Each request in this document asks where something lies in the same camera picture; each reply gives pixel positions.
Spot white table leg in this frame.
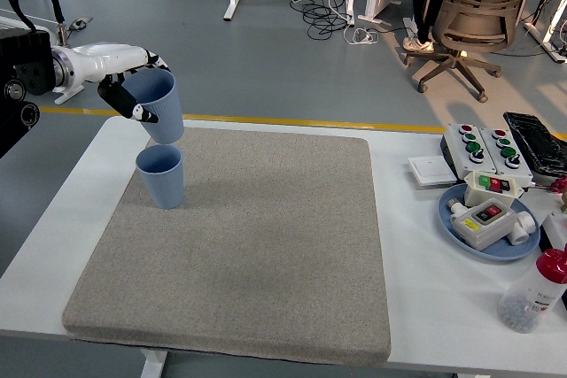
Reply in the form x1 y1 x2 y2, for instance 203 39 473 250
140 348 169 378

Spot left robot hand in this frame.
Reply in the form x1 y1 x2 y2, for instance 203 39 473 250
68 42 173 125

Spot wide white panel heater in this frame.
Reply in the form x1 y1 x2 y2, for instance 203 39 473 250
0 8 85 107

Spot white green-red switch box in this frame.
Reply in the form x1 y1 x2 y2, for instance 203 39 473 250
463 170 525 209

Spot blue ribbed plastic cup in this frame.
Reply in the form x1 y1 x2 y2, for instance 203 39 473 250
121 68 185 145
135 144 184 210

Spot red-capped clear bottle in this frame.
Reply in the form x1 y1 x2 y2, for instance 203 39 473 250
496 247 567 334

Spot grey red-black switch box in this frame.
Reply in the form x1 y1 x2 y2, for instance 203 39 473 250
447 197 518 251

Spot white pipe fitting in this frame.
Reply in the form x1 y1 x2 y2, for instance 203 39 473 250
506 210 537 246

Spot white wall switch plate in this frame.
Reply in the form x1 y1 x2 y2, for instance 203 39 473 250
407 155 457 188

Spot white floor cable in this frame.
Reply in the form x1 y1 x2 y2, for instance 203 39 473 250
283 0 381 47

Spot grey-brown mat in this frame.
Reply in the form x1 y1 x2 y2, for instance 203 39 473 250
61 126 392 365

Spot beige office chair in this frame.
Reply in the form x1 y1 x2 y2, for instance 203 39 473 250
405 0 555 104

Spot grey four-button control box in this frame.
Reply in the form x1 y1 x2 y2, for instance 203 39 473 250
479 127 534 187
444 123 498 181

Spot blue plate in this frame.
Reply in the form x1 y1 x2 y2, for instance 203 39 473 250
438 182 541 262

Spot grey floor power strip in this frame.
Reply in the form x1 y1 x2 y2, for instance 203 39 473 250
66 17 94 33

